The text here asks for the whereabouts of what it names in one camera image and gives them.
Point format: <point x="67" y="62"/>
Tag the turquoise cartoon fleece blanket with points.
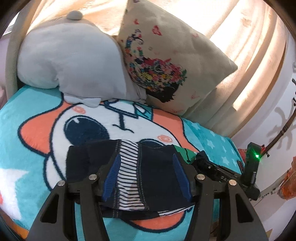
<point x="38" y="127"/>

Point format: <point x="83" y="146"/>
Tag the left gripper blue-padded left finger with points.
<point x="108" y="174"/>

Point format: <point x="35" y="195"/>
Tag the grey plush pillow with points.
<point x="72" y="54"/>

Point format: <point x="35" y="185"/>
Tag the beige curtain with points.
<point x="249" y="33"/>

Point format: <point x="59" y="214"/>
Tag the dark navy striped pants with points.
<point x="146" y="186"/>

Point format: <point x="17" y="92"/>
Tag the beige floral print cushion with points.
<point x="176" y="65"/>

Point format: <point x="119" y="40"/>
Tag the red bag on floor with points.
<point x="242" y="153"/>

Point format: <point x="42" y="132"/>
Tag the orange plastic bag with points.
<point x="288" y="187"/>

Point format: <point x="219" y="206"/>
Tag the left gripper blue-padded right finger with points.
<point x="185" y="174"/>

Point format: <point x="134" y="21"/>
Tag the brown wooden stick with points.
<point x="286" y="123"/>

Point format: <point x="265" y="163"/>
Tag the orange wooden bed frame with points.
<point x="22" y="232"/>

